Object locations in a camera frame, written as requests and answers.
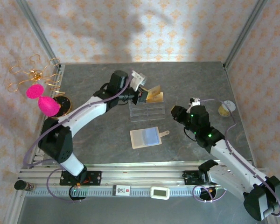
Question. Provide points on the gold VIP card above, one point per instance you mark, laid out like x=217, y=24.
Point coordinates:
x=155, y=89
x=157, y=98

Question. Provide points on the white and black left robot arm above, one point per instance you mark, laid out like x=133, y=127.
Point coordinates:
x=67, y=130

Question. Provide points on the clear acrylic card stand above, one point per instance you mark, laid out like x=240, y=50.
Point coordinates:
x=149, y=112

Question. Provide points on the blue card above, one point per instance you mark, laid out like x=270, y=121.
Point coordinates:
x=151, y=136

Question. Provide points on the white number label card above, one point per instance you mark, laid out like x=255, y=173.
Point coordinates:
x=121, y=191

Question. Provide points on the small yellow candle jar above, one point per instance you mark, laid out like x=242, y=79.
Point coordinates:
x=225, y=109

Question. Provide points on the round black gold-rimmed base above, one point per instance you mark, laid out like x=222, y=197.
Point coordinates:
x=66, y=106

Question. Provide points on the pink fuzzy cone ornament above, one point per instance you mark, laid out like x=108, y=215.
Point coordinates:
x=49, y=105

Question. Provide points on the white digital timer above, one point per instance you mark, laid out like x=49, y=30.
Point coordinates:
x=160, y=193

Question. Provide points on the pink fuzzy round ornament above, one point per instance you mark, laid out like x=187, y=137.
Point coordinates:
x=35, y=91

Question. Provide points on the small black cylinder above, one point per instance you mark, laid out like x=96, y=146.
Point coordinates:
x=21, y=185

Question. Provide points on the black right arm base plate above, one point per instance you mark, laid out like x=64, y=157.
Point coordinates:
x=191, y=177

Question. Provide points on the aluminium mounting rail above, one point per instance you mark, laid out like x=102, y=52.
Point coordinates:
x=140, y=177

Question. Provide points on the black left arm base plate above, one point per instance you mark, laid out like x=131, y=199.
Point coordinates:
x=93, y=178

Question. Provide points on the aluminium frame post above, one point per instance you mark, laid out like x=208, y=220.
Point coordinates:
x=245, y=32
x=37, y=32

